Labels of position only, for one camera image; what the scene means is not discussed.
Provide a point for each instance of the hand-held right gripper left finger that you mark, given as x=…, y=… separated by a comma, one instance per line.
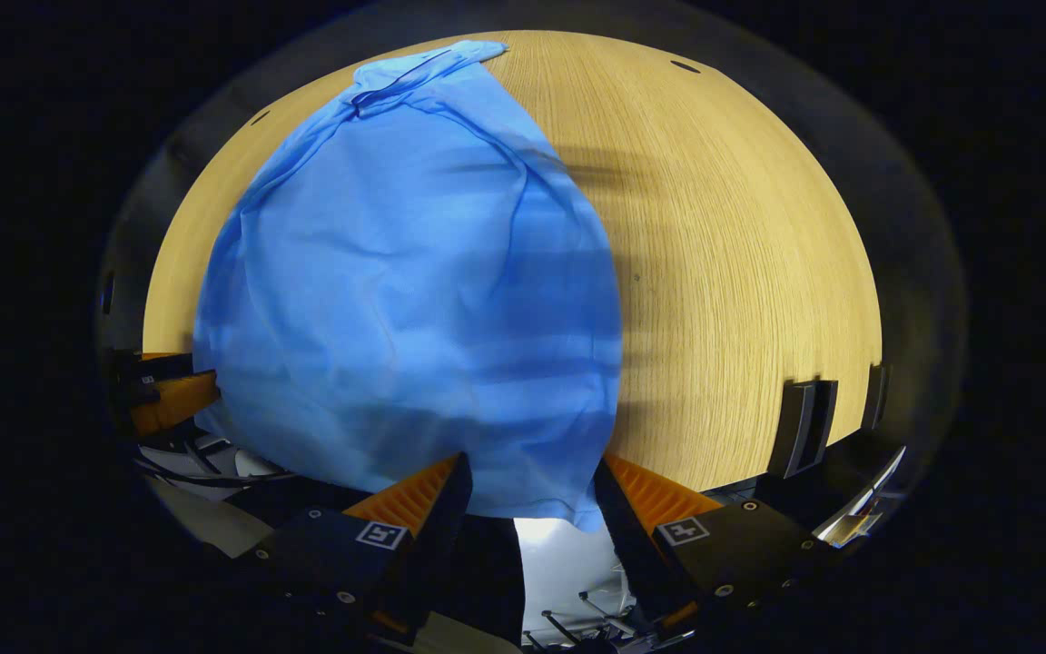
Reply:
x=452, y=509

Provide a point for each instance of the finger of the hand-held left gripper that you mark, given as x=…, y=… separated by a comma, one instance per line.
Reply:
x=173, y=400

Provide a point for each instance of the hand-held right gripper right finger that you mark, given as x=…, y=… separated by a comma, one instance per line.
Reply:
x=618, y=527

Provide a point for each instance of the light blue T-shirt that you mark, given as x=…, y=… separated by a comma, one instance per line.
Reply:
x=414, y=291

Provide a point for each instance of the white object with black stripes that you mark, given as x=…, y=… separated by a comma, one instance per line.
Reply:
x=214, y=454

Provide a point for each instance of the person's dark trousers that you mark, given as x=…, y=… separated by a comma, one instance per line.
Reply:
x=487, y=572

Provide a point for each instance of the grey metal rods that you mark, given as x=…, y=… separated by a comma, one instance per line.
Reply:
x=577, y=618

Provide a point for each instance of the black block at table edge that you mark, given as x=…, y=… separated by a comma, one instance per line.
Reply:
x=803, y=427
x=877, y=395

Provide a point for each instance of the silver metal bar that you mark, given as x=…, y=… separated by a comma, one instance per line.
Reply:
x=859, y=509

